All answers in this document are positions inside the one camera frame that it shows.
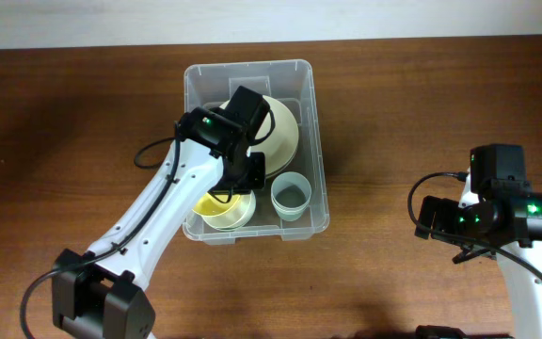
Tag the grey cup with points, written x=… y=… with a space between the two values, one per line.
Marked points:
x=290 y=195

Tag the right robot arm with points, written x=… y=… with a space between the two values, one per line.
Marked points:
x=498 y=216

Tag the yellow bowl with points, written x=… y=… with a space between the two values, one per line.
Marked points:
x=212 y=205

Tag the clear plastic storage bin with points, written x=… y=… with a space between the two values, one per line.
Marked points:
x=291 y=83

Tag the cream plate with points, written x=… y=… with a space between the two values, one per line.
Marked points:
x=280 y=147

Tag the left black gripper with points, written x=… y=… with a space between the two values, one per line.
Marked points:
x=257 y=182

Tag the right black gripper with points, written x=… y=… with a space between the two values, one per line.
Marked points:
x=444 y=207

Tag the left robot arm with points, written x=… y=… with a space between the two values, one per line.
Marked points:
x=102 y=292

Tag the mint green bowl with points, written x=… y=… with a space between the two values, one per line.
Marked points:
x=236 y=216

